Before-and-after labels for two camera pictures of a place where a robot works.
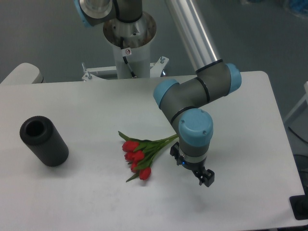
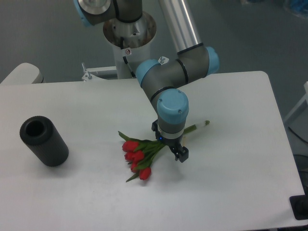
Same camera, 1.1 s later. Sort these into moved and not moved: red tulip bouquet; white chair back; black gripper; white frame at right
Moved: black gripper
Not moved: white chair back; white frame at right; red tulip bouquet
